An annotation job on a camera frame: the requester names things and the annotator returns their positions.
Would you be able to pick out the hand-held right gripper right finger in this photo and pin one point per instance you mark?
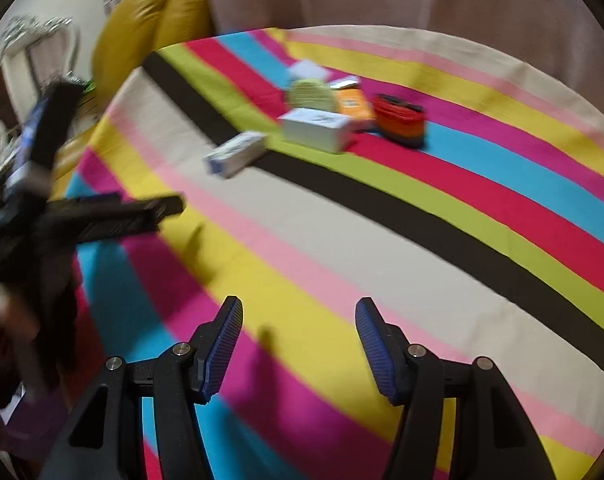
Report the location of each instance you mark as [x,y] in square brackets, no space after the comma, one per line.
[374,345]

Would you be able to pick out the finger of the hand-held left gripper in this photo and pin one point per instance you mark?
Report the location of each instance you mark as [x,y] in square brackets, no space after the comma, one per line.
[132,212]
[47,125]

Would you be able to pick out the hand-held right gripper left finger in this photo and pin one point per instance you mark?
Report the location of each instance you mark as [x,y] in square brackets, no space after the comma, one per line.
[224,345]

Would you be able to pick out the small teal box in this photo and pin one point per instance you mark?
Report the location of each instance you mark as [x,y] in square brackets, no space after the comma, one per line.
[347,82]

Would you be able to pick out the ornate white chair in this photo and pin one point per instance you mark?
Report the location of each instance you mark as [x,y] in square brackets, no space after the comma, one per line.
[37,55]

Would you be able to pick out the multicolour striped cloth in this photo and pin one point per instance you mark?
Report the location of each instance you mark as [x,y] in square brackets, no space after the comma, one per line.
[381,270]

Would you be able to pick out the small white toothpaste box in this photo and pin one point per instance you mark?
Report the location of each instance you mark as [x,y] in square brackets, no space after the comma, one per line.
[234,154]

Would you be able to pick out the yellow leather sofa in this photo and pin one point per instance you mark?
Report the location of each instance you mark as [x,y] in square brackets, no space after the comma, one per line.
[147,20]

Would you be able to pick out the purple object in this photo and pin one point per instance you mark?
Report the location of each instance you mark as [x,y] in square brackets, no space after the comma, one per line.
[32,425]

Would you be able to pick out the white box with barcode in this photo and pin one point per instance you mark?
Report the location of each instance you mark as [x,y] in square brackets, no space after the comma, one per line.
[317,130]

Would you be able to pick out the green round sponge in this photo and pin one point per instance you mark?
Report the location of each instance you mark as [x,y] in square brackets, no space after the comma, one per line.
[312,95]

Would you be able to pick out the white foam block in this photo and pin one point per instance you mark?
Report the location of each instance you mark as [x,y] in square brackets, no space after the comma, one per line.
[307,67]

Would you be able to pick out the orange tissue pack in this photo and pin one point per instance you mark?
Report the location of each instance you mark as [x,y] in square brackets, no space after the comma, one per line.
[354,105]

